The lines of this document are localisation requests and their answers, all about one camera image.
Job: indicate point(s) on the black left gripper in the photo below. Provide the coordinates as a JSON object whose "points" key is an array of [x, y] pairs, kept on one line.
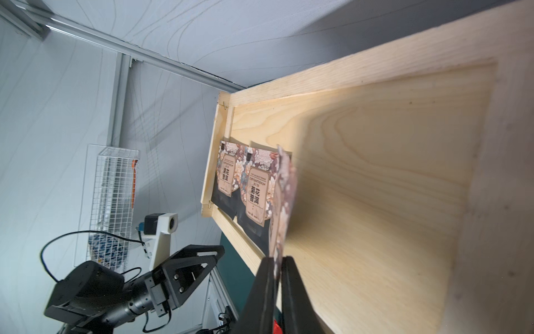
{"points": [[169, 286]]}

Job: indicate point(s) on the orange plastic spatula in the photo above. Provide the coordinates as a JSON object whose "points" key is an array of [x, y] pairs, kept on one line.
{"points": [[133, 193]]}

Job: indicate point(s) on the wooden two-tier shelf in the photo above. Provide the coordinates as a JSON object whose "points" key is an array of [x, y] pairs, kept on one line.
{"points": [[414, 210]]}

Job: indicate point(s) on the blue yellow patterned plate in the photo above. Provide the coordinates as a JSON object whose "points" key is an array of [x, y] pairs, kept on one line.
{"points": [[108, 251]]}

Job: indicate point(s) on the aluminium top rail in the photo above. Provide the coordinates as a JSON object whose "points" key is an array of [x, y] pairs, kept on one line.
{"points": [[75, 30]]}

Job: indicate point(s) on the brown tea bag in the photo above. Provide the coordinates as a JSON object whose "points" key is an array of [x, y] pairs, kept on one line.
{"points": [[257, 171], [229, 168], [283, 202]]}

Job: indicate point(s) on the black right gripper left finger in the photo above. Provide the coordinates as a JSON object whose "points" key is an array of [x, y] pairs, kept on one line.
{"points": [[257, 315]]}

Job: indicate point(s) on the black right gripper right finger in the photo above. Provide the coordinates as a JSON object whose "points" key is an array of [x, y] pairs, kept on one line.
{"points": [[298, 315]]}

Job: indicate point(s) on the white wire basket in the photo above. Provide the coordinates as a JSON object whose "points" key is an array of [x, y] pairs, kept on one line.
{"points": [[106, 198]]}

